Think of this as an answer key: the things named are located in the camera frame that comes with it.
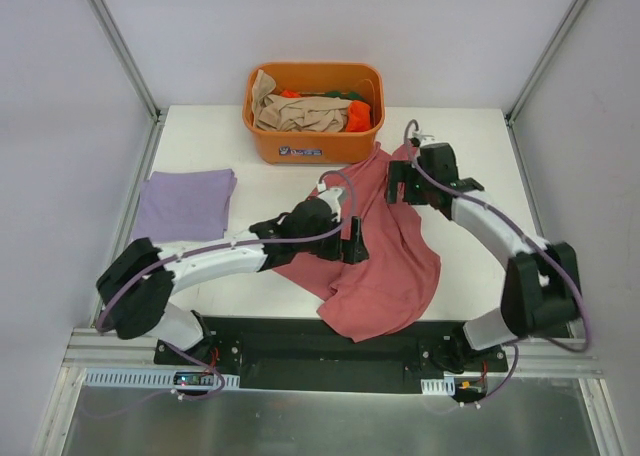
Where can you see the right white cable duct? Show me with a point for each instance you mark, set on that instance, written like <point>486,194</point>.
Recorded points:
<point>445,386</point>

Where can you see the white cable duct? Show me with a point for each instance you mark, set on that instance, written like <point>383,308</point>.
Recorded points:
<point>445,386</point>
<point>160,379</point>

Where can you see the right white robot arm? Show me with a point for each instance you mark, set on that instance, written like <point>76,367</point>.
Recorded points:
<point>541,285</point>

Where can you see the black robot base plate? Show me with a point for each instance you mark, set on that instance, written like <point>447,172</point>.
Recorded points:
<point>307,355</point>

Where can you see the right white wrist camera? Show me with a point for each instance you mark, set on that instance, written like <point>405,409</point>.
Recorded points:
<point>419,139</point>

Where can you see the aluminium front frame rail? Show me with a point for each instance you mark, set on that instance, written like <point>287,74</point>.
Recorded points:
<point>537,357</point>

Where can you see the orange t shirt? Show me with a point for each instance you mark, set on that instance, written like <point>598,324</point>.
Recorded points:
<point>360,116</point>

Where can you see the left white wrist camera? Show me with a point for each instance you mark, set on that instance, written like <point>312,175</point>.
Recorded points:
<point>334,197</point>

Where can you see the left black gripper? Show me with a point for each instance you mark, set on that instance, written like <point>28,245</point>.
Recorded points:
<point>347,244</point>

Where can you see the green t shirt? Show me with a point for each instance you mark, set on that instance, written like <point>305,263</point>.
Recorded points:
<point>351,95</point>

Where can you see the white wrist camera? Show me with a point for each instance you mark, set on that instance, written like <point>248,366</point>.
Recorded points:
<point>334,197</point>
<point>419,139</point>

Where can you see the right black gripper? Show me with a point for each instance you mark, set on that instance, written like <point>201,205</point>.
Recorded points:
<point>400,184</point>

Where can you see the folded purple t shirt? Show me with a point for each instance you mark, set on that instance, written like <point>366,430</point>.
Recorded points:
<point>191,206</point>

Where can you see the right aluminium frame post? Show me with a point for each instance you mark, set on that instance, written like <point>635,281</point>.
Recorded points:
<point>551,49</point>

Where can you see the left aluminium frame post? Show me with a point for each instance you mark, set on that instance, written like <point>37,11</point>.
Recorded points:
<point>125,57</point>

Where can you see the orange plastic laundry bin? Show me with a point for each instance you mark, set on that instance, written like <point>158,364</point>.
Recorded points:
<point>315,78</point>

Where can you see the beige t shirt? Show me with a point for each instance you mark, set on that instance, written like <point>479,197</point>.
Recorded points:
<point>275,113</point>

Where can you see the left white cable duct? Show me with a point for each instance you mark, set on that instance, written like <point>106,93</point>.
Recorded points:
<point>160,379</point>

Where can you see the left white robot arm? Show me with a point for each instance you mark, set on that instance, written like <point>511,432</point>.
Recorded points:
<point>137,287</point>

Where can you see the pink t shirt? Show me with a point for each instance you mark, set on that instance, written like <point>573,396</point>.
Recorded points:
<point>395,285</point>

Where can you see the aluminium frame post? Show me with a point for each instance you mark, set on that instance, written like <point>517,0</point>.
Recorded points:
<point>125,57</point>
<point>551,49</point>

